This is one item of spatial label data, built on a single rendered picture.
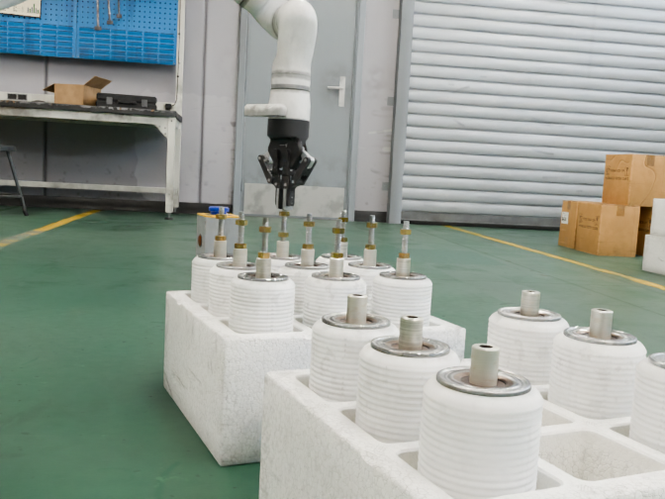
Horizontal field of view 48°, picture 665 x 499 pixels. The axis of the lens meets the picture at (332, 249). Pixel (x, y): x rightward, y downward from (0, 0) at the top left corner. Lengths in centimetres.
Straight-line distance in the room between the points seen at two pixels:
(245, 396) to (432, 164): 534
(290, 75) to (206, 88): 483
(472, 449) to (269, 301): 54
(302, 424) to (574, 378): 29
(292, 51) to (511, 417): 89
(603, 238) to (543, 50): 245
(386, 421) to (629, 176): 407
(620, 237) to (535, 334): 379
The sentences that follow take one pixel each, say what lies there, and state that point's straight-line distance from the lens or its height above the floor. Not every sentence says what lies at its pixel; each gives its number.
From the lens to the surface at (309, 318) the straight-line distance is 113.
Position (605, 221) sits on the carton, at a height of 20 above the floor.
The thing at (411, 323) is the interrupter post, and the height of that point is 28.
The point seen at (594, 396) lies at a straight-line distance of 83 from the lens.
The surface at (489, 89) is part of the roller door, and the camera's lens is 645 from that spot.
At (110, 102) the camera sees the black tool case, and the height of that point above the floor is 80.
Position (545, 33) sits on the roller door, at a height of 164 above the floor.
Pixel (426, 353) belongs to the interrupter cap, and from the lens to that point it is 69.
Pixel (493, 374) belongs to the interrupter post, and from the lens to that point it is 61.
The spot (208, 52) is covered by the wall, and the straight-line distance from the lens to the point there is 618.
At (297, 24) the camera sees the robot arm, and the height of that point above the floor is 66.
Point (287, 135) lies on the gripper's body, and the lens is 132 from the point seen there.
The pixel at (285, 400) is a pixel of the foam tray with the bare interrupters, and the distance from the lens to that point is 81.
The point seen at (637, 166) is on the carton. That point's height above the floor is 53.
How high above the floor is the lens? 42
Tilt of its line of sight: 6 degrees down
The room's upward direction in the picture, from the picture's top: 3 degrees clockwise
